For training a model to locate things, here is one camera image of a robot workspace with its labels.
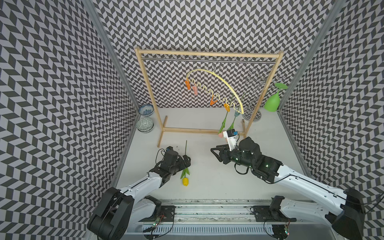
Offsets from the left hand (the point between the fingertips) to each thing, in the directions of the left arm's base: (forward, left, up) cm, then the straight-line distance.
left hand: (185, 163), depth 88 cm
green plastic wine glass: (+27, -52, +23) cm, 63 cm away
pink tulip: (+12, -26, +20) cm, 35 cm away
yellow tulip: (-10, -1, -1) cm, 10 cm away
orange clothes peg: (+23, -16, +28) cm, 39 cm away
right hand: (-3, -16, +20) cm, 26 cm away
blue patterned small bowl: (+44, +34, 0) cm, 55 cm away
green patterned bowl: (+28, +30, +1) cm, 41 cm away
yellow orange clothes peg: (+16, -23, +31) cm, 41 cm away
